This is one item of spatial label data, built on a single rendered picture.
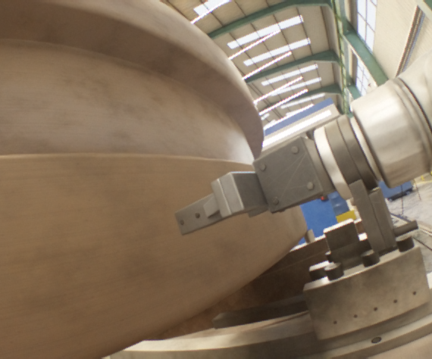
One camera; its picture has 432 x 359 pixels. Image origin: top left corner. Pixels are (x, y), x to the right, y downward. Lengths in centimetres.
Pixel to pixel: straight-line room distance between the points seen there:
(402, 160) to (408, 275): 77
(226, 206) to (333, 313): 82
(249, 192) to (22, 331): 28
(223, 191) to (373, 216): 13
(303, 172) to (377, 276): 77
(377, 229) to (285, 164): 10
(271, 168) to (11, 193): 29
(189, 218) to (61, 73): 51
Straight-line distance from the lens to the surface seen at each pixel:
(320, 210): 502
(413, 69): 24
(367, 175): 23
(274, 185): 21
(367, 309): 98
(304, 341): 113
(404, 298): 99
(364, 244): 102
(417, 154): 22
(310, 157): 20
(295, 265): 200
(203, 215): 25
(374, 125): 21
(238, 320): 120
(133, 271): 35
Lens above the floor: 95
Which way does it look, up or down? 13 degrees up
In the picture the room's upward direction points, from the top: 19 degrees counter-clockwise
